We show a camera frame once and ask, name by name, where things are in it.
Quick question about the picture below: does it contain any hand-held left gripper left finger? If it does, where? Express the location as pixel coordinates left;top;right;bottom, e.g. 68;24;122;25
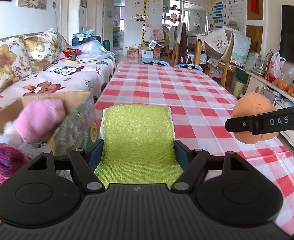
24;138;105;194

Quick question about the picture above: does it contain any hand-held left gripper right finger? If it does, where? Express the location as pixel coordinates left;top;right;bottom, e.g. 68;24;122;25
171;139;253;193

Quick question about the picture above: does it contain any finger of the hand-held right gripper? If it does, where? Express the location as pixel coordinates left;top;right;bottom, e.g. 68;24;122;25
224;116;254;133

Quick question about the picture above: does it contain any orange plush toy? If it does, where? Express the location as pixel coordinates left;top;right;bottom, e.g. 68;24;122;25
231;87;280;145

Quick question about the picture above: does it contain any green printed cardboard box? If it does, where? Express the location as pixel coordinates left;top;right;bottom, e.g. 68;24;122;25
0;91;99;155

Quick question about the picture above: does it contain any lime green cleaning cloth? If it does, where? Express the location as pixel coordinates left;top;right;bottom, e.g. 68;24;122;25
94;104;184;190

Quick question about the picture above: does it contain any pink plush hat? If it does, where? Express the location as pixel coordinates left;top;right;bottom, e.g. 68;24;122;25
13;99;66;143

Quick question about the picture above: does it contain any white pompom keychain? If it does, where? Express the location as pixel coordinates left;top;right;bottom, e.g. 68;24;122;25
0;121;24;150

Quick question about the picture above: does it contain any pink purple knit ball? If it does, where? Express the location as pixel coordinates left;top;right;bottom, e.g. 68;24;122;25
0;143;31;187

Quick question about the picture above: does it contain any light green trash bin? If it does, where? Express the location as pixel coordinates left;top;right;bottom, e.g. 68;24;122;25
233;79;247;98

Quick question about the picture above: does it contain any white plastic bag red print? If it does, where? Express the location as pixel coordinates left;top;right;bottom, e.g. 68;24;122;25
268;52;286;78

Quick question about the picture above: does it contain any glass kettle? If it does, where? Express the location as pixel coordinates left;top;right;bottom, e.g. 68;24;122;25
254;57;267;73

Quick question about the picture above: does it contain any red white checked tablecloth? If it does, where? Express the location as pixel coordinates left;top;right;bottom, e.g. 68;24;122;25
93;64;294;235

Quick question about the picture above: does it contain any wooden chair teal lace cover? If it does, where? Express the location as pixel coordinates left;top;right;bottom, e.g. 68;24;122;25
207;32;252;87

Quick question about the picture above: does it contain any sofa with cartoon cover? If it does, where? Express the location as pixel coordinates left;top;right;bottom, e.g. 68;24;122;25
0;29;116;117

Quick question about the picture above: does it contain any cartoon printed white cloth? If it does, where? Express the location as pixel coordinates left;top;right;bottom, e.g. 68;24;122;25
203;27;234;59

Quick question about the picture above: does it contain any wooden dining table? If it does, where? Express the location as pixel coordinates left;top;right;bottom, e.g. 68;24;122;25
187;34;210;65

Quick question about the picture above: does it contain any chair with brown jacket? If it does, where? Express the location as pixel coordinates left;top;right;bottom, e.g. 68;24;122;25
169;22;189;64

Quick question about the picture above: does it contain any red box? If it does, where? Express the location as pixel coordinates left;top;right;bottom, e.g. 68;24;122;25
63;48;82;57

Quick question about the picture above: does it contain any light blue plastic bag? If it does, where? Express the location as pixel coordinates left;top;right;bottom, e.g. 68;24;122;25
81;40;114;55

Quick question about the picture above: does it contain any dark blue suitcase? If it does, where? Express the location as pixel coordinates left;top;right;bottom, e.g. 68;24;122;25
71;36;102;46

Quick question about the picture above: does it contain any stack of storage drawers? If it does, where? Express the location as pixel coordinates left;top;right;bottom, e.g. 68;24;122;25
113;26;121;48

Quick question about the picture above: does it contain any giraffe height chart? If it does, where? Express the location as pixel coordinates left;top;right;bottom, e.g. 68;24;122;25
140;0;154;46

